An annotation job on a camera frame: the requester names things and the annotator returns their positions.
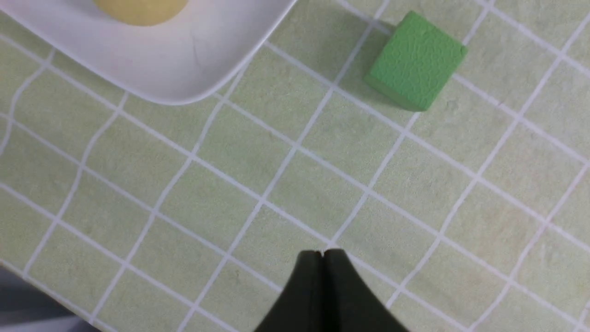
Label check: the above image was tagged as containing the green foam cube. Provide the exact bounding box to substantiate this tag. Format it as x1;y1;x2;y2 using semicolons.
363;11;468;112

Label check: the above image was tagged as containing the green checkered tablecloth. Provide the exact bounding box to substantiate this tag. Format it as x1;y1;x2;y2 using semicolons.
1;0;589;332

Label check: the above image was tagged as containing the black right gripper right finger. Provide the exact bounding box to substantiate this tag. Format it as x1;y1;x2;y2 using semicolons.
323;249;407;332

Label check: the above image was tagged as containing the white square plate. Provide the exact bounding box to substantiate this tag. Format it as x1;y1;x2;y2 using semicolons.
0;0;295;105

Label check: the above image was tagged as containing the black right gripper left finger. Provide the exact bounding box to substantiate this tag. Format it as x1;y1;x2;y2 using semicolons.
255;250;323;332

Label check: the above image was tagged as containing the yellow steamed bun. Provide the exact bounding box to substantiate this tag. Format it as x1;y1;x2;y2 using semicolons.
93;0;188;26

